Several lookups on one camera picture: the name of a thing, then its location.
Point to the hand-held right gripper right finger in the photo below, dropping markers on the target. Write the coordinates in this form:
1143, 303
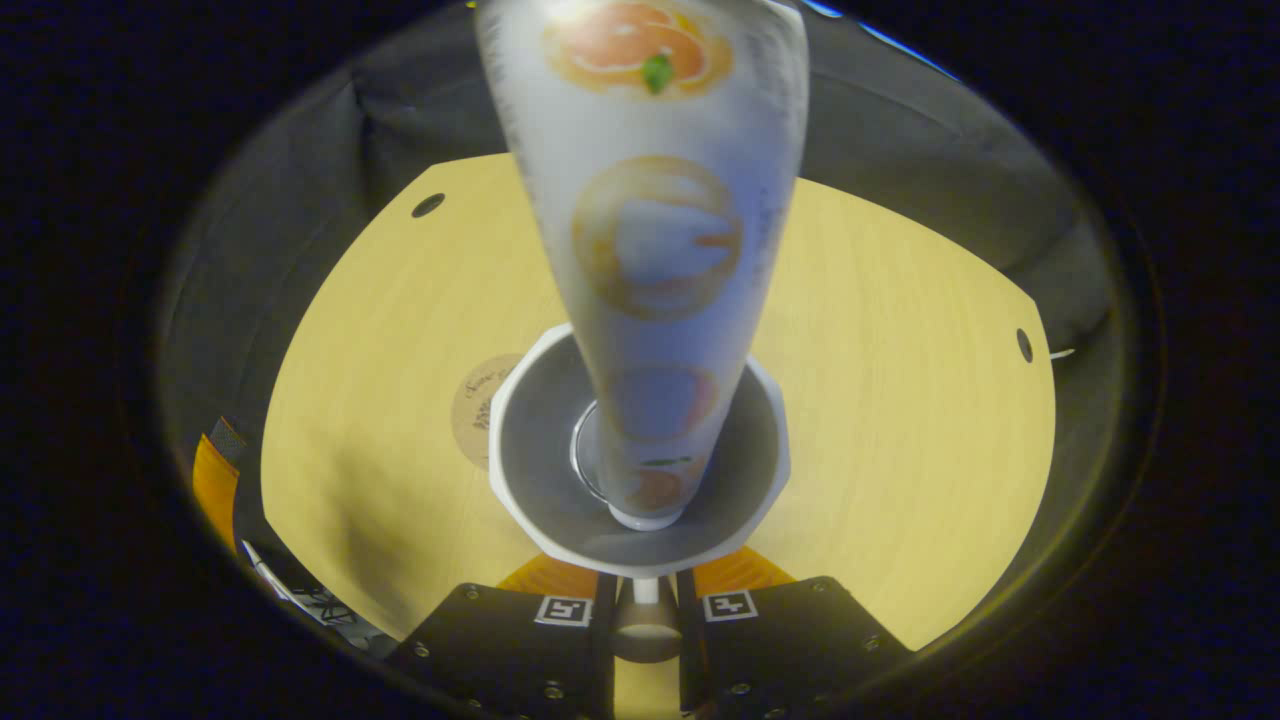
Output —
688, 680

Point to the round cork coaster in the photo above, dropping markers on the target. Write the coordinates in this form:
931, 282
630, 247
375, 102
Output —
472, 410

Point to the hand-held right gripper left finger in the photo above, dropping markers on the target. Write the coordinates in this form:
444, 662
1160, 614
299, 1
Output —
604, 680

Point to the white toothpaste tube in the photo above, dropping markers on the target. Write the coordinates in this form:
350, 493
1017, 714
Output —
655, 240

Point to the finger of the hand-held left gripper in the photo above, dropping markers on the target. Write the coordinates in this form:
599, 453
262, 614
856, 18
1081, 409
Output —
215, 490

